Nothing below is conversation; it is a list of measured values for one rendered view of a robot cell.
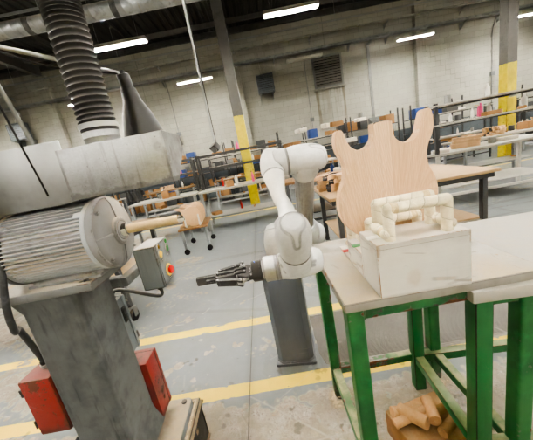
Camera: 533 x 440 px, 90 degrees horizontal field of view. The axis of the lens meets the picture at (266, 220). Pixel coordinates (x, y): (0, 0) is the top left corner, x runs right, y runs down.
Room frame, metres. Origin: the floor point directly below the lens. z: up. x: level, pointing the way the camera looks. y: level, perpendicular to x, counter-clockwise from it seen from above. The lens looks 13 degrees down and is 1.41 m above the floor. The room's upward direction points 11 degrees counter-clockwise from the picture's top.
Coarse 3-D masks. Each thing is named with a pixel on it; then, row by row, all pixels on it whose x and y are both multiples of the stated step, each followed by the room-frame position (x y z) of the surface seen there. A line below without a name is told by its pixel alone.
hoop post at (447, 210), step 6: (444, 204) 0.73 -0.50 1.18; (450, 204) 0.72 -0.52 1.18; (444, 210) 0.73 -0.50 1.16; (450, 210) 0.72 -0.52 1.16; (444, 216) 0.73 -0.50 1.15; (450, 216) 0.72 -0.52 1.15; (444, 222) 0.73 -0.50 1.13; (450, 222) 0.72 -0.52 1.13; (444, 228) 0.73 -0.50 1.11; (450, 228) 0.72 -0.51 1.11
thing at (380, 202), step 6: (414, 192) 0.82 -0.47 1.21; (420, 192) 0.81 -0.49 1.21; (426, 192) 0.81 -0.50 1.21; (432, 192) 0.81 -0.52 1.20; (384, 198) 0.82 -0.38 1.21; (390, 198) 0.81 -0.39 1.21; (396, 198) 0.81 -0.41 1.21; (402, 198) 0.81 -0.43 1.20; (408, 198) 0.81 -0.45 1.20; (372, 204) 0.82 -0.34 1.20; (378, 204) 0.81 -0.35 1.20; (384, 204) 0.81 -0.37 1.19
